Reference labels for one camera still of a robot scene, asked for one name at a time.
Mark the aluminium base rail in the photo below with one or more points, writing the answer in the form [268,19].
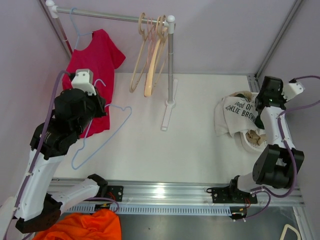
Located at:
[156,198]

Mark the blue wire hanger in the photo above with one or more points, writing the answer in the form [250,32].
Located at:
[82,38]
[123,109]

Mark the red t shirt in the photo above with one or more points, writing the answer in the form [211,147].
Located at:
[102,57]

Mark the pink plastic hanger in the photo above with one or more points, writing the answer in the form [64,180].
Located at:
[157,46]

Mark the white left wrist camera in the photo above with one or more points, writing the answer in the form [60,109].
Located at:
[83,80]

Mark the aluminium corner frame post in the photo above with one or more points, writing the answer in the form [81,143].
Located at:
[254,78]

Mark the white perforated laundry basket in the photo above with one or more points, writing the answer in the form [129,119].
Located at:
[246,145]

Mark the orange cloth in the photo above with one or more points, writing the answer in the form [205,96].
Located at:
[101,225]

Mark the beige t shirt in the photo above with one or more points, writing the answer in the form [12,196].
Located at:
[254,132]

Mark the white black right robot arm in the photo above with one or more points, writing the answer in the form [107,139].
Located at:
[275,171]

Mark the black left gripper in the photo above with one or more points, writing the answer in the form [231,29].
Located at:
[100,102]

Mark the green white raglan shirt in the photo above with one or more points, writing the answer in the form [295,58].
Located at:
[236,113]

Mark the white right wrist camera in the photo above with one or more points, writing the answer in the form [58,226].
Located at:
[292,89]

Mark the beige wooden hanger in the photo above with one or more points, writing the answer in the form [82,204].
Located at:
[136,76]

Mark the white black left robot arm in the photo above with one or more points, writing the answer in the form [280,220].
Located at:
[39,210]

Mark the white clothes rack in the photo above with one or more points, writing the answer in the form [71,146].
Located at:
[170,103]

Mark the beige empty hanger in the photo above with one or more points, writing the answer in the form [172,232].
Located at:
[170,23]

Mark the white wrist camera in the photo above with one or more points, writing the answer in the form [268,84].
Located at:
[83,80]
[292,89]

